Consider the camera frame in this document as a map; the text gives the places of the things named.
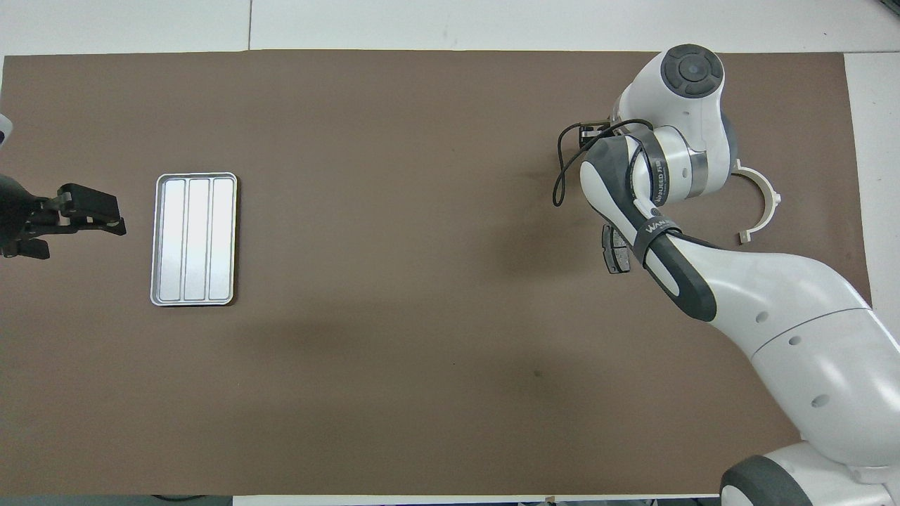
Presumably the white curved plastic bracket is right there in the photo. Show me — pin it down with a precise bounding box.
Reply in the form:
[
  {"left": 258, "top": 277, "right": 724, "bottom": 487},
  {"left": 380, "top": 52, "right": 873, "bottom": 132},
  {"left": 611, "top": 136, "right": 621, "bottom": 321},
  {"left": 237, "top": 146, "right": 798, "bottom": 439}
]
[{"left": 731, "top": 160, "right": 782, "bottom": 245}]

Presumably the silver metal tray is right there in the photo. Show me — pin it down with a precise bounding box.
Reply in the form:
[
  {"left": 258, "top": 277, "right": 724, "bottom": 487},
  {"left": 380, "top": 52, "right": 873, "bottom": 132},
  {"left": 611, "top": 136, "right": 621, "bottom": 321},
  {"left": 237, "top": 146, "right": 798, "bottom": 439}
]
[{"left": 150, "top": 172, "right": 238, "bottom": 307}]

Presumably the brown table mat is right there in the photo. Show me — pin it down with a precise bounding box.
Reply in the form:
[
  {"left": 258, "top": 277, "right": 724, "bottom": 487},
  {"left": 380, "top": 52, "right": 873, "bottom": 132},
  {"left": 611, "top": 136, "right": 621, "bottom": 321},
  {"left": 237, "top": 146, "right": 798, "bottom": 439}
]
[{"left": 0, "top": 49, "right": 873, "bottom": 497}]

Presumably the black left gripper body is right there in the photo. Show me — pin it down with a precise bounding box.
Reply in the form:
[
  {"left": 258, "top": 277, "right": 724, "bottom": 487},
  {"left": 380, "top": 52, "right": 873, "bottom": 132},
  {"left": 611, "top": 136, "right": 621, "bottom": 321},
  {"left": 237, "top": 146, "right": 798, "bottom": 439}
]
[{"left": 0, "top": 174, "right": 64, "bottom": 243}]

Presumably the short dark brake pad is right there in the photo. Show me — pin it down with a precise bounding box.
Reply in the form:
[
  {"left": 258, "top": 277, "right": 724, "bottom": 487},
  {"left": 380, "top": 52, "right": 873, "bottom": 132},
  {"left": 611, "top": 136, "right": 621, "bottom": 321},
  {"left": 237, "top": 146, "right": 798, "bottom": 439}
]
[{"left": 601, "top": 225, "right": 631, "bottom": 275}]

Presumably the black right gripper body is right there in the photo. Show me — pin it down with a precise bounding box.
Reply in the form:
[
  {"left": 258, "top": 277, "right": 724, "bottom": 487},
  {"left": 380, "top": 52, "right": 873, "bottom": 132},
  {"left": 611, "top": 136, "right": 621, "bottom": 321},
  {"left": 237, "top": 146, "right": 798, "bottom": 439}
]
[{"left": 578, "top": 122, "right": 616, "bottom": 148}]

